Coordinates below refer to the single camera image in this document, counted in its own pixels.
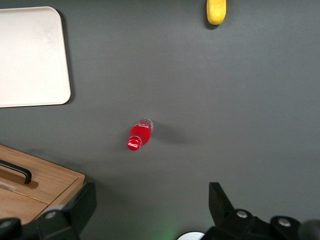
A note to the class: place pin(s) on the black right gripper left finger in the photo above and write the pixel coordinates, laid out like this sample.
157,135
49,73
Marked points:
75,207

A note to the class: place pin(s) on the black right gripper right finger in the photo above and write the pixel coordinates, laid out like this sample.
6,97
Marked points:
225,220

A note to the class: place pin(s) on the wooden drawer cabinet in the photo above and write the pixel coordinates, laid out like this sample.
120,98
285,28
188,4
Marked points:
15,207

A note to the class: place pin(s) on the red cola bottle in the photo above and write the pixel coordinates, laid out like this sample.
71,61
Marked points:
140,135

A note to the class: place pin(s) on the cream plastic tray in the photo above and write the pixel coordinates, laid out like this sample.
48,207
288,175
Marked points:
30,57

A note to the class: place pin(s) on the yellow lemon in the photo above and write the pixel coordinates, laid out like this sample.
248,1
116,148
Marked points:
216,11

